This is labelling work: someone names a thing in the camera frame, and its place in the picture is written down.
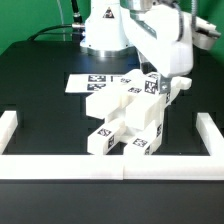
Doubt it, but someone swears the black upright cable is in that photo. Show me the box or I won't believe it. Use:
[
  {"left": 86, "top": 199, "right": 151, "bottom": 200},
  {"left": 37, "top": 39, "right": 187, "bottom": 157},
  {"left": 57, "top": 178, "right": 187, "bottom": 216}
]
[{"left": 70, "top": 0, "right": 83, "bottom": 24}]

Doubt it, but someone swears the white chair back frame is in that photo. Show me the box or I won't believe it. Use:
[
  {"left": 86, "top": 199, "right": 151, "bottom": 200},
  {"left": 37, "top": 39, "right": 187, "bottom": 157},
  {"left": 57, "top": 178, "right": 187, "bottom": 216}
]
[{"left": 86, "top": 69, "right": 192, "bottom": 130}]

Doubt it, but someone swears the white chair seat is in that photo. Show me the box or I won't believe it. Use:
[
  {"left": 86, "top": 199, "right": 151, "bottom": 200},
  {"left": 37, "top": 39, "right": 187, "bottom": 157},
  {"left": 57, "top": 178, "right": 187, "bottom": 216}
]
[{"left": 105, "top": 116, "right": 163, "bottom": 153}]

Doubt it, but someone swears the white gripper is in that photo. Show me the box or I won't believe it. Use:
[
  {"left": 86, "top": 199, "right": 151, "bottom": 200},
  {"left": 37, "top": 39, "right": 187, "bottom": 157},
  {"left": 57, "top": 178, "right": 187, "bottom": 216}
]
[{"left": 192, "top": 16, "right": 221, "bottom": 50}]

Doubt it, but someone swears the white marker base plate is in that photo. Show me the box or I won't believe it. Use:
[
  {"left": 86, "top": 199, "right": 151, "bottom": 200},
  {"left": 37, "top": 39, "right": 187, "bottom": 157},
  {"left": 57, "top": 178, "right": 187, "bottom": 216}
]
[{"left": 65, "top": 74, "right": 122, "bottom": 93}]

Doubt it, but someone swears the white U-shaped fence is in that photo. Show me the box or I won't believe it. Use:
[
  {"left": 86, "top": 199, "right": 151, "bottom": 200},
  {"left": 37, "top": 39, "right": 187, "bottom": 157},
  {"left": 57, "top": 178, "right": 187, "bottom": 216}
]
[{"left": 0, "top": 111, "right": 224, "bottom": 180}]

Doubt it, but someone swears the white nut cube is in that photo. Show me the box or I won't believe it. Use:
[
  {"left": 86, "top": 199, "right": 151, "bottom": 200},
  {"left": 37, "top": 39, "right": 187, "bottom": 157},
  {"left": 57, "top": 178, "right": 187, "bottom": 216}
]
[{"left": 144, "top": 72, "right": 159, "bottom": 94}]

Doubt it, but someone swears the black cable with connector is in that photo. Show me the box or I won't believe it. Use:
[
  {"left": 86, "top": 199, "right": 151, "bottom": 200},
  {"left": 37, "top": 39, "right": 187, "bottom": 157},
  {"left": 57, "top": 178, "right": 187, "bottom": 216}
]
[{"left": 27, "top": 22, "right": 87, "bottom": 42}]

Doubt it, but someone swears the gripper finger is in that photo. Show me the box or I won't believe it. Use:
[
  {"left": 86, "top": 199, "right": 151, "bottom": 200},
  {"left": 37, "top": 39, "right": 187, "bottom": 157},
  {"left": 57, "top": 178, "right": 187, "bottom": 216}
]
[
  {"left": 139, "top": 55, "right": 150, "bottom": 74},
  {"left": 158, "top": 75, "right": 171, "bottom": 94}
]

